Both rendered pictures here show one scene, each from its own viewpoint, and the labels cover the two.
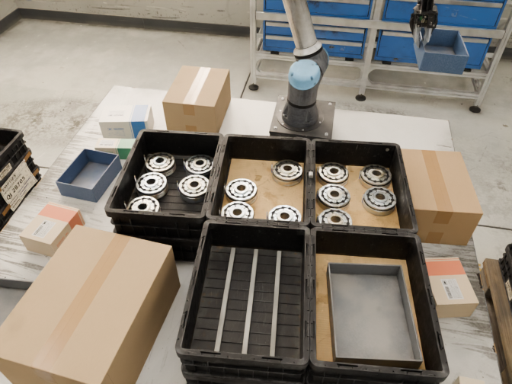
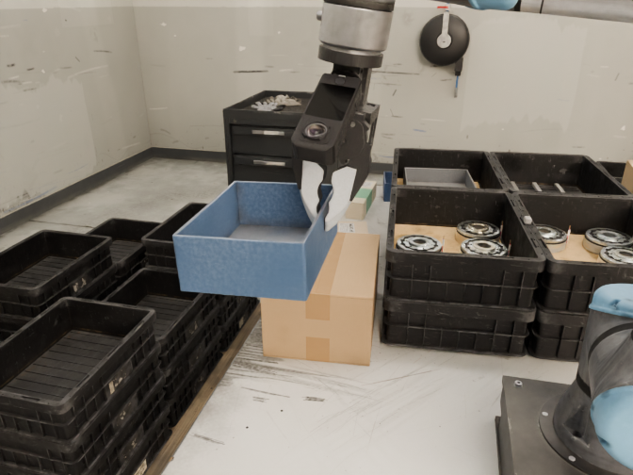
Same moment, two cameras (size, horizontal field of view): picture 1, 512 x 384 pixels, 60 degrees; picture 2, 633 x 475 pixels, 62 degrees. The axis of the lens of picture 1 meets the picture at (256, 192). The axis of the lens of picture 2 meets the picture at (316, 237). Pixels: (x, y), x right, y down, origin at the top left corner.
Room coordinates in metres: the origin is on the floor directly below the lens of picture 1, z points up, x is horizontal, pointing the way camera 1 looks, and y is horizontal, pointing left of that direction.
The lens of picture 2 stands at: (2.11, -0.57, 1.37)
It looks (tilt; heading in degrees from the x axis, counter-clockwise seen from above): 24 degrees down; 183
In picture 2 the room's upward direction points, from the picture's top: straight up
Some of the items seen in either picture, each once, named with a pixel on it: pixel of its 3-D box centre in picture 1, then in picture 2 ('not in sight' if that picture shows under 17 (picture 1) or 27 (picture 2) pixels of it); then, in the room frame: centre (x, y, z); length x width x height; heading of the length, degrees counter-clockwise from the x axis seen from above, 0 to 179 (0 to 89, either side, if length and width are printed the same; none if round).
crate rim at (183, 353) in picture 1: (250, 285); (552, 174); (0.62, 0.02, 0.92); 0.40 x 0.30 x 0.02; 175
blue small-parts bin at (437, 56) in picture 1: (440, 49); (266, 233); (1.50, -0.67, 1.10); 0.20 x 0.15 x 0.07; 171
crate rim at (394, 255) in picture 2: (358, 183); (456, 222); (0.99, -0.32, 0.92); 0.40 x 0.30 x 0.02; 175
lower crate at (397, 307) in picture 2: not in sight; (448, 284); (0.99, -0.32, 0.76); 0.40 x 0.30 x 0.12; 175
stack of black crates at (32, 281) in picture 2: not in sight; (53, 313); (0.58, -1.58, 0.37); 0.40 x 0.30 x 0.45; 169
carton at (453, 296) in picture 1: (444, 286); (347, 244); (0.74, -0.56, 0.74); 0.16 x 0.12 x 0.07; 3
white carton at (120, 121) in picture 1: (127, 122); not in sight; (1.56, 0.55, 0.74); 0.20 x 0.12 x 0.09; 92
